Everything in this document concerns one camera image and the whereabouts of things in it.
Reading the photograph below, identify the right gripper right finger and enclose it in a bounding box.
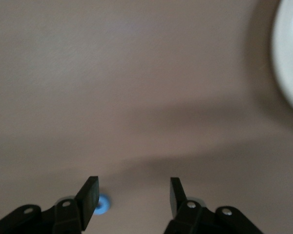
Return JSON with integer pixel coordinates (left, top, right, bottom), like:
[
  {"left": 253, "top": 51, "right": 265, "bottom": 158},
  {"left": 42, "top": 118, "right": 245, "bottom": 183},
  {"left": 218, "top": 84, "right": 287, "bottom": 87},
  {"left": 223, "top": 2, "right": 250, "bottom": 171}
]
[{"left": 162, "top": 177, "right": 261, "bottom": 234}]

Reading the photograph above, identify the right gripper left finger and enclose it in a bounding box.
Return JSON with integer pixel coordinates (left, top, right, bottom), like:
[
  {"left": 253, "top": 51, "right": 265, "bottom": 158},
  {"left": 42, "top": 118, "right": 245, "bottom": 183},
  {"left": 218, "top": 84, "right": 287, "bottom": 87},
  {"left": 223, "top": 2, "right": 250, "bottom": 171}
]
[{"left": 0, "top": 175, "right": 100, "bottom": 234}]

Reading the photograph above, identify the blue letter o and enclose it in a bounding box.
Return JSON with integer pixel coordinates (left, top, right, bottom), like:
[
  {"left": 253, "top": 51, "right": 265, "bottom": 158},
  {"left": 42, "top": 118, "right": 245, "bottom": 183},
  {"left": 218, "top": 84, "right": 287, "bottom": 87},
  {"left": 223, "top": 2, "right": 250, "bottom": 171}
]
[{"left": 94, "top": 194, "right": 112, "bottom": 216}]

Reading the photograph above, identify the brown table cover mat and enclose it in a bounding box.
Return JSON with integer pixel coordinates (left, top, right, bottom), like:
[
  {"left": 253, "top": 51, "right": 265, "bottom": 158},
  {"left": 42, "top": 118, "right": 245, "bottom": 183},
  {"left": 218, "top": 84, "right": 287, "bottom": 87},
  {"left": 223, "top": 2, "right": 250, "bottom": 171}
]
[{"left": 0, "top": 0, "right": 293, "bottom": 234}]

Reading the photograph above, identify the beige brown plate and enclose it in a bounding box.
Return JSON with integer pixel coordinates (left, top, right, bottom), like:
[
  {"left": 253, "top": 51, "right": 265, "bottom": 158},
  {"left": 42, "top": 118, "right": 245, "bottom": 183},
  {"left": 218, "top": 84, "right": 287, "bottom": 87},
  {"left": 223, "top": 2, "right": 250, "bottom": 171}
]
[{"left": 271, "top": 0, "right": 293, "bottom": 115}]

